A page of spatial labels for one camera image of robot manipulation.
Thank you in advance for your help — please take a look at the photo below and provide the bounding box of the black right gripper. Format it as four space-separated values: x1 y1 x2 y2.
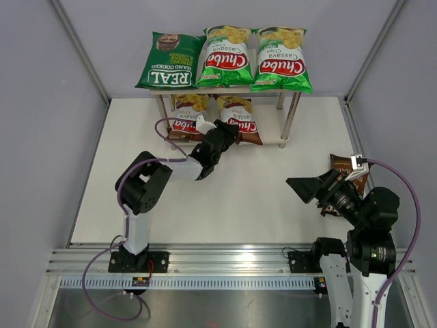
287 167 368 228

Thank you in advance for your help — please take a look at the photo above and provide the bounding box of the brown Chuba bag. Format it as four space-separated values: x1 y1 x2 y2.
212 94 263 146
167 94 210 142

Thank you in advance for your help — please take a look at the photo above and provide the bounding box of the brown sea salt chips bag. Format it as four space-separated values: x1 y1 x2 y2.
320 153 371 218

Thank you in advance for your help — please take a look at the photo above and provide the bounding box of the green Chuba chips bag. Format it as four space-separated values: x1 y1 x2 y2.
251 27 313 94
197 25 254 87

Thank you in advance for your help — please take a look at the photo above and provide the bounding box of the dark green REAL chips bag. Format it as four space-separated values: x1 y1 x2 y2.
135 31 206 90

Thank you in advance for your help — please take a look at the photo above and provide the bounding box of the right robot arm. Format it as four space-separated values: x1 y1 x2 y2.
286 169 399 327

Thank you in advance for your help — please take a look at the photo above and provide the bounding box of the white two-tier shelf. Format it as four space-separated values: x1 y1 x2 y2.
150 85 302 148

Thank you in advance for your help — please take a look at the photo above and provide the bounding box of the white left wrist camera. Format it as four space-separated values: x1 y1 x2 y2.
195 115 216 135

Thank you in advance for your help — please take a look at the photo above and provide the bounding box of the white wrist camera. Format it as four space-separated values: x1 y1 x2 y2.
345 154 369 180
195 115 216 135

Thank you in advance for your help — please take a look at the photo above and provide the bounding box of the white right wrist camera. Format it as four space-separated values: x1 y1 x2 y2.
345 154 369 180

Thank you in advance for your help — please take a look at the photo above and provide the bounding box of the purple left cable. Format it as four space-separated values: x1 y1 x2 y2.
81 118 199 322

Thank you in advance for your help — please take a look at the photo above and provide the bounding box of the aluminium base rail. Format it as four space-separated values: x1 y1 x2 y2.
44 244 417 291

